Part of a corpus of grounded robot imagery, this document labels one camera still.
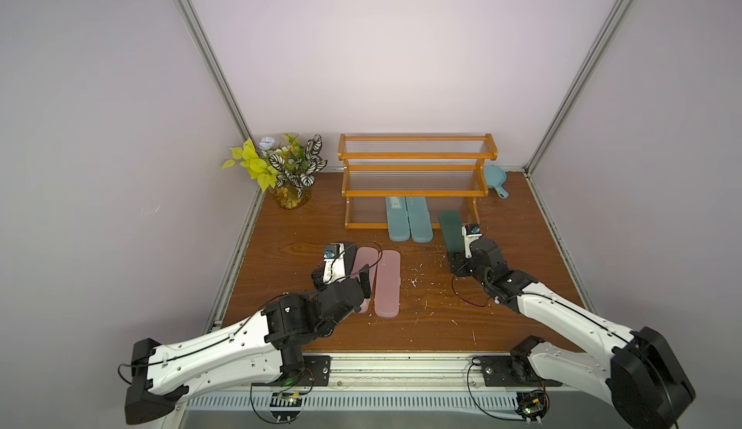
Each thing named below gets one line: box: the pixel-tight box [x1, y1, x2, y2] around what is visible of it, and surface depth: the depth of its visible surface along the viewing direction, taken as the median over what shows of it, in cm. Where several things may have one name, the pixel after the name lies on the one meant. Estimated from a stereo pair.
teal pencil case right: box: [405, 197, 434, 244], surface depth 104 cm
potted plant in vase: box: [221, 133, 328, 210], surface depth 93 cm
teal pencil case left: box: [385, 197, 411, 242], surface depth 103 cm
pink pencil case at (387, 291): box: [373, 249, 401, 318], surface depth 90 cm
